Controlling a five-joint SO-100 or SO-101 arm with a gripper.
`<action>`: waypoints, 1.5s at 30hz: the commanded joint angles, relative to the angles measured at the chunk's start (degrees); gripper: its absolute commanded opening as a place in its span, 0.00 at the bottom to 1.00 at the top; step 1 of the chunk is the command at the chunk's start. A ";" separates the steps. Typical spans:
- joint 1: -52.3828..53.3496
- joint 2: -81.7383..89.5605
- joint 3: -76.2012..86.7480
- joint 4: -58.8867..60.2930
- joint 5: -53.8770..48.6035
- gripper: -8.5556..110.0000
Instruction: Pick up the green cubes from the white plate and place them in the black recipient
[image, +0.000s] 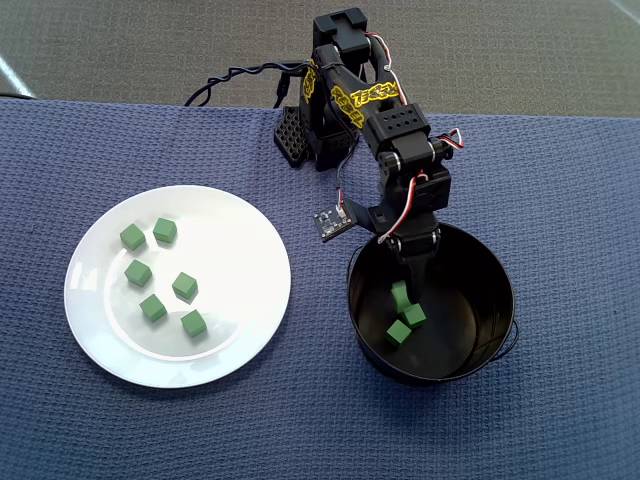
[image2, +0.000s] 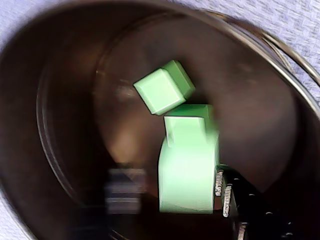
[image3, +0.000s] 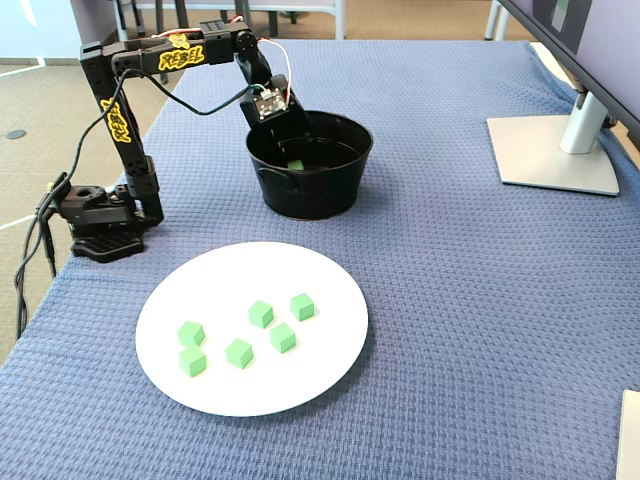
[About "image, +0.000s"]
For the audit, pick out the white round plate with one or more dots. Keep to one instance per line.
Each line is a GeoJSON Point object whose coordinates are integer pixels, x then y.
{"type": "Point", "coordinates": [235, 240]}

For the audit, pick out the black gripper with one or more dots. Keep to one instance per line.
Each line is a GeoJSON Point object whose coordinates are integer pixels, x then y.
{"type": "Point", "coordinates": [419, 241]}

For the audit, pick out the small wrist camera circuit board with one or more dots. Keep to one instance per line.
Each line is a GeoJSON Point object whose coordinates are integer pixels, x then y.
{"type": "Point", "coordinates": [332, 222]}

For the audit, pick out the black metal bucket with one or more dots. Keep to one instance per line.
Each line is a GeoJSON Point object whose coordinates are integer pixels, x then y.
{"type": "Point", "coordinates": [465, 300]}

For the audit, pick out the blue woven table cloth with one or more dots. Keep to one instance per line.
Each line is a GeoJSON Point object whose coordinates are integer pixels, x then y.
{"type": "Point", "coordinates": [550, 250]}

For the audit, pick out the green cube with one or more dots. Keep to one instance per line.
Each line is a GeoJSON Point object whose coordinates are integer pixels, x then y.
{"type": "Point", "coordinates": [184, 286]}
{"type": "Point", "coordinates": [398, 296]}
{"type": "Point", "coordinates": [132, 237]}
{"type": "Point", "coordinates": [415, 316]}
{"type": "Point", "coordinates": [164, 230]}
{"type": "Point", "coordinates": [194, 323]}
{"type": "Point", "coordinates": [153, 308]}
{"type": "Point", "coordinates": [398, 332]}
{"type": "Point", "coordinates": [138, 273]}

